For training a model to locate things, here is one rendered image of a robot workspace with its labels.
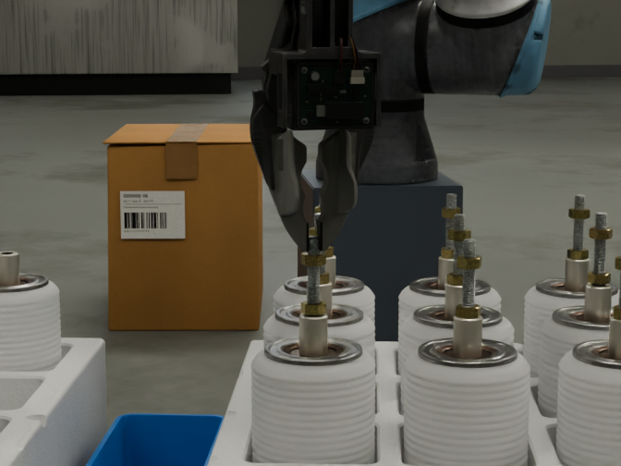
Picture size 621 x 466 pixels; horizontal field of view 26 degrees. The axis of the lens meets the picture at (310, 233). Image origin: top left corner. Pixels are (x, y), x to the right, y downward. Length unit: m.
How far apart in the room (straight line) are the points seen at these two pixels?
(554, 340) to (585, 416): 0.13
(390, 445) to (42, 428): 0.29
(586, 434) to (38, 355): 0.53
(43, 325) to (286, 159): 0.38
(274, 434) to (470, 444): 0.15
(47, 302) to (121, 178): 0.84
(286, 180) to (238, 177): 1.10
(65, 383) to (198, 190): 0.91
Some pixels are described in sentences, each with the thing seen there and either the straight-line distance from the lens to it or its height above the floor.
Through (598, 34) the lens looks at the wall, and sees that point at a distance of 9.03.
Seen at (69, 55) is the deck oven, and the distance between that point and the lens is 7.28.
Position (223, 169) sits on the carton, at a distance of 2.09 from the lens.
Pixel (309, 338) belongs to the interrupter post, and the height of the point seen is 0.26.
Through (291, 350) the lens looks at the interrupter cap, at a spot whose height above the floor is 0.25.
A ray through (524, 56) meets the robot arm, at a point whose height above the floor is 0.45.
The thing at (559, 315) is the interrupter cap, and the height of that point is 0.25.
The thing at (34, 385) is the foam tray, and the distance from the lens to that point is 1.26.
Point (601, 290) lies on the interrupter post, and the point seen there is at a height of 0.28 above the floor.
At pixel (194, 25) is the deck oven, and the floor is 0.37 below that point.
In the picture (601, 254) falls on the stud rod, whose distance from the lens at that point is 1.15.
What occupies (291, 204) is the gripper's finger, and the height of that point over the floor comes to 0.37.
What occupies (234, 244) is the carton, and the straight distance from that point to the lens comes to 2.11.
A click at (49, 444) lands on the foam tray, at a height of 0.15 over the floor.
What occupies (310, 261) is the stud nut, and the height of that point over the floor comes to 0.32.
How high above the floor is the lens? 0.52
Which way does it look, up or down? 10 degrees down
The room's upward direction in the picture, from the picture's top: straight up
